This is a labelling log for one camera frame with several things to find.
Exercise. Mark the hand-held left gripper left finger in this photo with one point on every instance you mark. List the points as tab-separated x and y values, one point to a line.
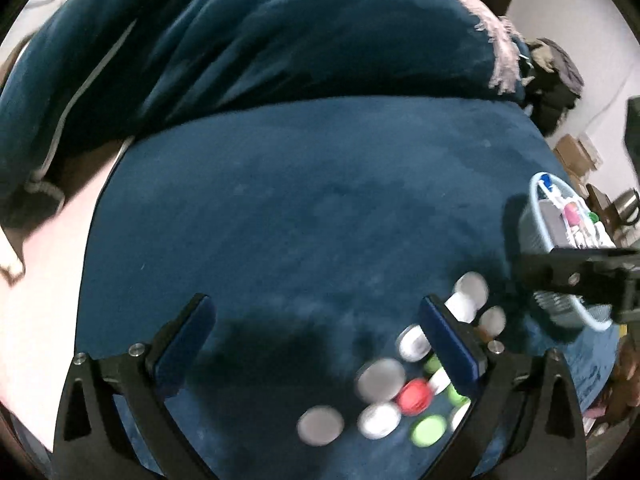
185	345

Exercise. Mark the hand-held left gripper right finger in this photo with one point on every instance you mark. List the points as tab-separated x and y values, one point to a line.
450	345

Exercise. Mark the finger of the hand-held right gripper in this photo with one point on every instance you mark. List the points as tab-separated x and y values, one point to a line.
555	270

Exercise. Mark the light blue plastic basket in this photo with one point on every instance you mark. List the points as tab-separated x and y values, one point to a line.
535	225

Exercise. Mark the green bottle cap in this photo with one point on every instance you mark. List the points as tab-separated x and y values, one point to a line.
432	364
456	396
429	431
593	217

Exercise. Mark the white bottle caps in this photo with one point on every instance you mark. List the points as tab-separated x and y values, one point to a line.
382	380

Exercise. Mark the blue bottle cap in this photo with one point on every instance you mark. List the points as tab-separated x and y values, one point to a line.
548	181

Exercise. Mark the silver foil packet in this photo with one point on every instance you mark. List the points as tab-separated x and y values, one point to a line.
552	225

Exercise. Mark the red bottle cap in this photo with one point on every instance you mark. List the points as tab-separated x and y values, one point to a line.
414	396

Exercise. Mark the steel kettle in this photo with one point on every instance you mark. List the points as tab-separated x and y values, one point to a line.
627	205

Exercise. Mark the brown wooden cabinet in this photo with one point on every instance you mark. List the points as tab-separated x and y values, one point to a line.
600	200

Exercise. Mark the cardboard box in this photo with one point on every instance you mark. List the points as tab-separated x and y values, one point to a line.
580	172
567	147

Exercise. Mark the dark blurred object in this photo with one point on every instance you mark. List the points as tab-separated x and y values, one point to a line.
632	145

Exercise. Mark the pink bed sheet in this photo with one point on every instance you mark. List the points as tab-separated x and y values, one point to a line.
45	320

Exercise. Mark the dark blue bed cover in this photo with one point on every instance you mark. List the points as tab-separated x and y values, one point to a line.
300	210

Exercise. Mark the pile of dark clothes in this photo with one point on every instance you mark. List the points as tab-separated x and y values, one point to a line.
555	90

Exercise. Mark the pink fringed scarf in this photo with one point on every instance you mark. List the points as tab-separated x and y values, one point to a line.
500	55

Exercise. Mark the dark blue plush blanket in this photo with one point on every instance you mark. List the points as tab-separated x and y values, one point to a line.
250	45

